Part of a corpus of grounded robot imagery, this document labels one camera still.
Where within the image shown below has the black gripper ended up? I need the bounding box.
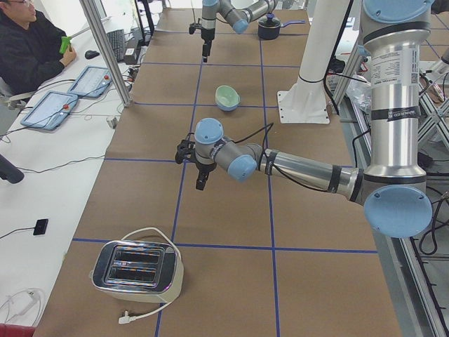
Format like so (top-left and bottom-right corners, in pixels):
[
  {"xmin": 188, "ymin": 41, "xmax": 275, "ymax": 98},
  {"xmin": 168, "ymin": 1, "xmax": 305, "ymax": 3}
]
[
  {"xmin": 196, "ymin": 163, "xmax": 215, "ymax": 190},
  {"xmin": 201, "ymin": 27, "xmax": 215, "ymax": 62}
]

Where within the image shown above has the green bowl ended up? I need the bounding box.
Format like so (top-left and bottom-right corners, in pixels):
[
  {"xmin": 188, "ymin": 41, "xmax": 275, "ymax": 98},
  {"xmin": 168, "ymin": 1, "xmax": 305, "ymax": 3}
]
[{"xmin": 215, "ymin": 85, "xmax": 240, "ymax": 108}]

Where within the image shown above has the blue bowl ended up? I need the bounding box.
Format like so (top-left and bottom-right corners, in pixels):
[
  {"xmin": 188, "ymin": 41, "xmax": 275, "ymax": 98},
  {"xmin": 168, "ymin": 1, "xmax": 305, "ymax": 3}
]
[{"xmin": 215, "ymin": 92, "xmax": 240, "ymax": 112}]

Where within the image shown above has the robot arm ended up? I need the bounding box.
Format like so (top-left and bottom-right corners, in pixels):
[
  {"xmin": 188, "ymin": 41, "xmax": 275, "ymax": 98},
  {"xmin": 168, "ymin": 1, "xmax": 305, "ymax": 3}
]
[
  {"xmin": 196, "ymin": 0, "xmax": 278, "ymax": 62},
  {"xmin": 192, "ymin": 1, "xmax": 432, "ymax": 238}
]

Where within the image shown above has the dark blue saucepan with lid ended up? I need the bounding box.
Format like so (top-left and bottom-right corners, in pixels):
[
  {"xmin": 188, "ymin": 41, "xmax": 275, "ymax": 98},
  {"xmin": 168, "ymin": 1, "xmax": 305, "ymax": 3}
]
[{"xmin": 257, "ymin": 13, "xmax": 307, "ymax": 40}]

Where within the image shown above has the black keyboard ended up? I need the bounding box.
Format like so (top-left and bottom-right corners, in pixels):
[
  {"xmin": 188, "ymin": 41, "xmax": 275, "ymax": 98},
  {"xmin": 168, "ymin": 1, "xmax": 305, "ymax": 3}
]
[{"xmin": 106, "ymin": 29, "xmax": 125, "ymax": 62}]

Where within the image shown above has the silver white toaster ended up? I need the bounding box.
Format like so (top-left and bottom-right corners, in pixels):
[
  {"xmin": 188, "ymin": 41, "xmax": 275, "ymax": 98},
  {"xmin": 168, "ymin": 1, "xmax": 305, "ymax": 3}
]
[{"xmin": 91, "ymin": 240, "xmax": 184, "ymax": 303}]

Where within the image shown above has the black computer mouse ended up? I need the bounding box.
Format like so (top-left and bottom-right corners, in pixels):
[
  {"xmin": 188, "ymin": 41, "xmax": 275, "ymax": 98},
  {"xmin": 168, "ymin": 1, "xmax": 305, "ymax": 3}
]
[{"xmin": 84, "ymin": 50, "xmax": 100, "ymax": 60}]

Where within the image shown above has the far blue teach pendant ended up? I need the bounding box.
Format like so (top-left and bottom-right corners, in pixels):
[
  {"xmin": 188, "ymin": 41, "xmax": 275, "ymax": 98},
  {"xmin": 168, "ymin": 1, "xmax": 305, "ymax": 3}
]
[{"xmin": 67, "ymin": 66, "xmax": 112, "ymax": 98}]

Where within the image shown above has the blue teach pendant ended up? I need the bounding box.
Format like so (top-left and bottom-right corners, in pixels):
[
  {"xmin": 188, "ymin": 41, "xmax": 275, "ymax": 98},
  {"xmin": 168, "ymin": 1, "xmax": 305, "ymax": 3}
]
[
  {"xmin": 20, "ymin": 91, "xmax": 79, "ymax": 131},
  {"xmin": 67, "ymin": 66, "xmax": 112, "ymax": 98}
]

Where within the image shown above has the green handheld object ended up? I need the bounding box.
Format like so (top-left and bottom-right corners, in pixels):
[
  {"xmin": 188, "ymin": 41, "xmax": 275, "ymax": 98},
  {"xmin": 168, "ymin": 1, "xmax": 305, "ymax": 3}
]
[{"xmin": 59, "ymin": 37, "xmax": 72, "ymax": 55}]

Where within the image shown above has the clear plastic bag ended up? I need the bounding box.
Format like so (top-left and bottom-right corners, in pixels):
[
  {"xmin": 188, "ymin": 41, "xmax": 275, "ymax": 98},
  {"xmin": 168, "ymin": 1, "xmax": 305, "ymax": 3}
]
[{"xmin": 346, "ymin": 79, "xmax": 372, "ymax": 113}]

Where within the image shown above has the near blue teach pendant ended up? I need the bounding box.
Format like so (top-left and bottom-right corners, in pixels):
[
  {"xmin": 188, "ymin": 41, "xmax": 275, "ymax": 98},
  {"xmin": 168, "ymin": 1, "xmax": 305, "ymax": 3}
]
[{"xmin": 20, "ymin": 91, "xmax": 79, "ymax": 131}]

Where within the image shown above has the small black square device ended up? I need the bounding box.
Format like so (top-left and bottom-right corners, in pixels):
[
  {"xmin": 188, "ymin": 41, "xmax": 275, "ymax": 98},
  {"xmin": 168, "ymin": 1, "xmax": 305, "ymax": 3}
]
[{"xmin": 33, "ymin": 218, "xmax": 48, "ymax": 236}]

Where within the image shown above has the seated person in black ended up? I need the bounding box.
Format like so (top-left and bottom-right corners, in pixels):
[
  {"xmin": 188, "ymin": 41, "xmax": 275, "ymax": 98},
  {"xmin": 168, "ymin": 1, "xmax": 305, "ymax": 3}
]
[{"xmin": 1, "ymin": 1, "xmax": 76, "ymax": 95}]

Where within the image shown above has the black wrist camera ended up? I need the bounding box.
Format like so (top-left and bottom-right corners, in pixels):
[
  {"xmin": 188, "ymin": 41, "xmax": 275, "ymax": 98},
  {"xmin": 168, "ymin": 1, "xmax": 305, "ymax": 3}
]
[
  {"xmin": 189, "ymin": 22, "xmax": 202, "ymax": 34},
  {"xmin": 175, "ymin": 139, "xmax": 196, "ymax": 164}
]

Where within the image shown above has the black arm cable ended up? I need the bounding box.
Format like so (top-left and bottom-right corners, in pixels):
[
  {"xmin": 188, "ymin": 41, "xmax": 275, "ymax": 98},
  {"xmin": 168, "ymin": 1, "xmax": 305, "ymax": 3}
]
[{"xmin": 185, "ymin": 122, "xmax": 373, "ymax": 192}]

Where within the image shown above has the white camera stand column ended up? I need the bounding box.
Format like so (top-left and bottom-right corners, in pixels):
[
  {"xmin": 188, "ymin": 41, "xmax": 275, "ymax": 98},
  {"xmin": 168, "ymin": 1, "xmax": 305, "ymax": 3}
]
[{"xmin": 278, "ymin": 0, "xmax": 352, "ymax": 124}]

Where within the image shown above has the aluminium frame post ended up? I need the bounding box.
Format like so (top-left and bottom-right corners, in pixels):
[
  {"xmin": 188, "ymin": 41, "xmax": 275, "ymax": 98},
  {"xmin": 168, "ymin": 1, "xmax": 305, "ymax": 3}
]
[{"xmin": 79, "ymin": 0, "xmax": 131, "ymax": 107}]

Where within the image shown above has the white toaster power cord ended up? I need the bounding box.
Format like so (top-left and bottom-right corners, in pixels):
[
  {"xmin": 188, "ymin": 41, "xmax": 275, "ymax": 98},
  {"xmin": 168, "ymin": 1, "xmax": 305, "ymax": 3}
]
[{"xmin": 118, "ymin": 227, "xmax": 173, "ymax": 325}]

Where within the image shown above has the white cable bundle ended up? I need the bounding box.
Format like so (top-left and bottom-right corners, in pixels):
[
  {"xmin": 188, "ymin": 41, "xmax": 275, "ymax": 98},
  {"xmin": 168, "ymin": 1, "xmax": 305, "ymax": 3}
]
[{"xmin": 0, "ymin": 287, "xmax": 45, "ymax": 326}]

